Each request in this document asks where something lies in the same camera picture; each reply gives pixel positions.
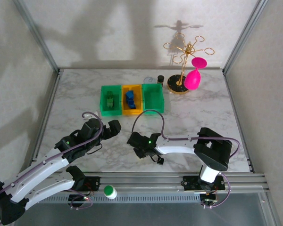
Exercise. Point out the black lego brick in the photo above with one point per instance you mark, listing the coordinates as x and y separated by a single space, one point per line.
160 162

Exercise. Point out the blue lego brick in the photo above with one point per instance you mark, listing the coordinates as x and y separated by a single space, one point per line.
132 107
131 102
129 94

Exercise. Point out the dark green lego brick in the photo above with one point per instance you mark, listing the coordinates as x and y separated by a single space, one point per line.
108 95

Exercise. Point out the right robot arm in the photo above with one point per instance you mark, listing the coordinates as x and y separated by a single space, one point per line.
174 147

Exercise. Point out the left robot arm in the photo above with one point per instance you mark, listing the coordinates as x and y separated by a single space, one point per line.
37 171

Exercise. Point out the green plastic bin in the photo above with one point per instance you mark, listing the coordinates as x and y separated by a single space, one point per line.
154 99
115 110

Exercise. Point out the yellow plastic bin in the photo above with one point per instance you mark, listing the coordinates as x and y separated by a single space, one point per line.
138 110

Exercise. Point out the white bottle green cap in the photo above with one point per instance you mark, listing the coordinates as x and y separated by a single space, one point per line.
110 191

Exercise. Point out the small black control board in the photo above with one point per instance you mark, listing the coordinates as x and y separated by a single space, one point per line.
208 199
78 199

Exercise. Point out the small black bottle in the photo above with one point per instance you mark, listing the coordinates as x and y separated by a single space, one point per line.
160 79

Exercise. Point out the gold glass rack stand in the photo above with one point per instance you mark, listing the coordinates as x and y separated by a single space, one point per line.
178 86

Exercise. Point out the pink plastic wine glass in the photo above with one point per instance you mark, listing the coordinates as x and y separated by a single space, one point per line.
193 80

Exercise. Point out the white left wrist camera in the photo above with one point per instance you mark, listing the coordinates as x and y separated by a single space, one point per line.
87 115

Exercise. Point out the aluminium rail beam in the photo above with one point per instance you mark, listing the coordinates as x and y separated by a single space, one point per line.
143 182

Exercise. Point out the aluminium table side rail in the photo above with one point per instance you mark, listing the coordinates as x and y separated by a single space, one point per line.
46 117
233 103

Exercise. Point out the aluminium frame post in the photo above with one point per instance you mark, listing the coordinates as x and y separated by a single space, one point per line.
39 37
244 35

